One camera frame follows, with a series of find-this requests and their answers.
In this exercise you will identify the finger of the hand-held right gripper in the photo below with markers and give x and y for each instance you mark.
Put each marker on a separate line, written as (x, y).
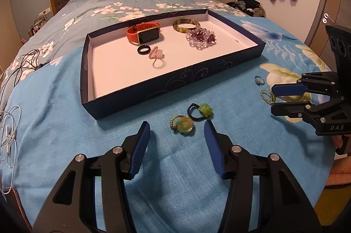
(289, 89)
(290, 109)

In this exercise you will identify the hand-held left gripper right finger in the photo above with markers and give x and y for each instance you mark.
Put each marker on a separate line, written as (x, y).
(215, 152)

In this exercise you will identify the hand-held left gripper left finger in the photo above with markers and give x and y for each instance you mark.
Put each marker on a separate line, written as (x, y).
(139, 149)

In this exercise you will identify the dark blue shallow box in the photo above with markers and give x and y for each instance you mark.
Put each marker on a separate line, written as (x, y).
(123, 76)

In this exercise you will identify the orange smart watch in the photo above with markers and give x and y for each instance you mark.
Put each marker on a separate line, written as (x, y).
(144, 34)

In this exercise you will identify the amber bangle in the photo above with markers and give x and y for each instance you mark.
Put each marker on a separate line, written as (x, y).
(186, 25)

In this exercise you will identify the person's right hand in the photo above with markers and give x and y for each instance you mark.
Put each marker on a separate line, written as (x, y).
(337, 141)

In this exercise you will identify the dark clothes pile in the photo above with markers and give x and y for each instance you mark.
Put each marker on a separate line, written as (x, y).
(248, 6)

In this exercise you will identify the blue floral duvet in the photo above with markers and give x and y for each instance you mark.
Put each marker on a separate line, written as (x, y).
(96, 11)

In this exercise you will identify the cluttered nightstand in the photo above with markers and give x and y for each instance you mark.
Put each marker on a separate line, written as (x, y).
(37, 26)

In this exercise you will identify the white wall socket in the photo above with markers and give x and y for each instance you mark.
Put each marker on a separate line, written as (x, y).
(45, 13)

